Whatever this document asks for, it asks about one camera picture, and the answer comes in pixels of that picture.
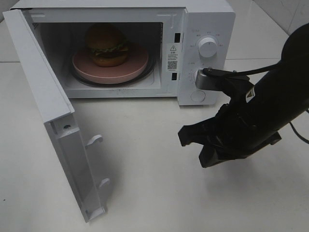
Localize white round knob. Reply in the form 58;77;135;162
192;70;198;83
197;36;218;58

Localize toy burger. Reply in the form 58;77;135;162
84;23;129;67

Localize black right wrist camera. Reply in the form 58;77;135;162
195;68;253;93

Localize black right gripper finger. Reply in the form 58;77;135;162
178;117;217;146
198;145;226;168

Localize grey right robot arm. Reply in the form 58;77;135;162
178;24;309;168

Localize white microwave door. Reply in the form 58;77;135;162
3;9;111;222

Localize white round door button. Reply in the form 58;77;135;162
191;90;206;102

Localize white warning label sticker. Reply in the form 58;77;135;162
166;43;181;72

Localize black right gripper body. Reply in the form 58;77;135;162
213;85;281;161

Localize white microwave oven body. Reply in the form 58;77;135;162
9;0;236;107

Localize pink round plate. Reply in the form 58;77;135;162
72;44;150;85

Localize glass microwave turntable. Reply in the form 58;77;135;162
70;58;156;87

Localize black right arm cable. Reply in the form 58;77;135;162
202;62;309;143

